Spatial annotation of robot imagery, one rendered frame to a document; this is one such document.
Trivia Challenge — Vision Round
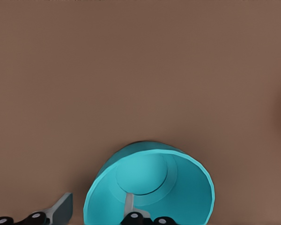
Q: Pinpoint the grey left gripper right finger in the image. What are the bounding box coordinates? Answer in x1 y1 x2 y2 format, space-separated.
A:
120 192 177 225

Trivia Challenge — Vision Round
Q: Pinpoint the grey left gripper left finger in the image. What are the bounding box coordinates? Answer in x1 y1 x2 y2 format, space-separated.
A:
0 192 74 225

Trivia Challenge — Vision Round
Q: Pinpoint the teal bowl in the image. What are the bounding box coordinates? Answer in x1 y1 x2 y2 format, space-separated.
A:
83 141 215 225

